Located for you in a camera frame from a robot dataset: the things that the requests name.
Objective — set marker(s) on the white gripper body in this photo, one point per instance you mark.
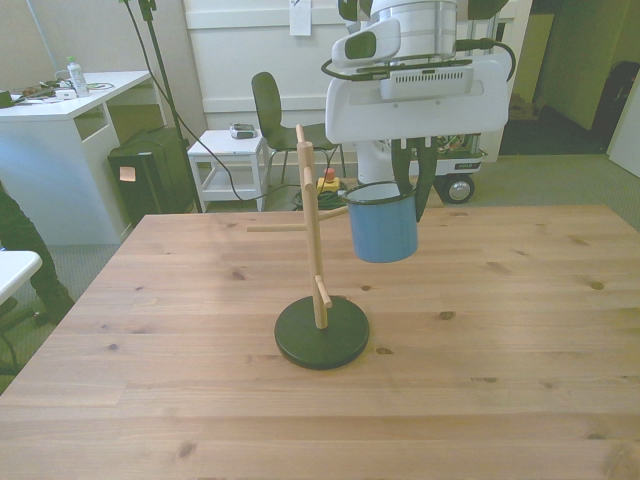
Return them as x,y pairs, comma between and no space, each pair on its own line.
425,117

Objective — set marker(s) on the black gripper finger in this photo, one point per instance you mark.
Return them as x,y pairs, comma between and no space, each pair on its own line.
427,175
401,170

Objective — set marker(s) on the blue enamel mug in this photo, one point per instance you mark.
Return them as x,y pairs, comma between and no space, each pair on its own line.
382,235

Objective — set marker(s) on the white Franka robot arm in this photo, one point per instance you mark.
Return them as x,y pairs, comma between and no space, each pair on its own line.
420,25

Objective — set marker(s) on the wooden mug tree black base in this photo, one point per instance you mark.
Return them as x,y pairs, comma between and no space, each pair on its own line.
320,340

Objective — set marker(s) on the white wheeled cart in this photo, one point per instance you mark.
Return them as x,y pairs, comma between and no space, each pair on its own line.
460,190

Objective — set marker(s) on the yellow emergency stop button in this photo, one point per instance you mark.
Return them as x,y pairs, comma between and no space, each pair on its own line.
328,185

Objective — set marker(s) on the dark grey chair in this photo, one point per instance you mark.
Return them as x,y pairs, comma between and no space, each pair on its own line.
267,110

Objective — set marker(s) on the white paper sheet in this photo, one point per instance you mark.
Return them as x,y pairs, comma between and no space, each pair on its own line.
300,20

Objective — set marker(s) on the grey handheld device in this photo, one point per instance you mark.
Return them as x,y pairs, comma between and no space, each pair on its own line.
242,132

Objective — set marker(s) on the white side table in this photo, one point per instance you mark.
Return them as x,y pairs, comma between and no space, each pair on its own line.
225,142

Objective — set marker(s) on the black computer tower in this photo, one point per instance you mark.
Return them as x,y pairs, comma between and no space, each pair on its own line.
150,185

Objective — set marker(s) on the orange sticky note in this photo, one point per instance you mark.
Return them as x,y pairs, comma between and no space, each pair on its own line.
127,174

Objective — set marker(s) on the clear plastic bottle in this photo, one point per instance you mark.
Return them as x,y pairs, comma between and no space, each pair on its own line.
79,82

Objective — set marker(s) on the small white box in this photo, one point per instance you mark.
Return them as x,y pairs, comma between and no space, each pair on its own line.
64,94

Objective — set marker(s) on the white desk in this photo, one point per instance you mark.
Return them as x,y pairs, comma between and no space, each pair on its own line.
50,165

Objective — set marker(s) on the person's dark trouser leg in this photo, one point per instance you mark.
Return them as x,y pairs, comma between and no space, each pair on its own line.
25,250

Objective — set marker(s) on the white rounded tabletop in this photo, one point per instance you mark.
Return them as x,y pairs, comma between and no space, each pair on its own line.
15,270

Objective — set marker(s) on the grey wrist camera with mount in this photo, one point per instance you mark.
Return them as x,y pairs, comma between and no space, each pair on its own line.
425,80

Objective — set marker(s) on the black camera stand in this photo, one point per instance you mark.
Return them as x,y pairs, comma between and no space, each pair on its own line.
168,95

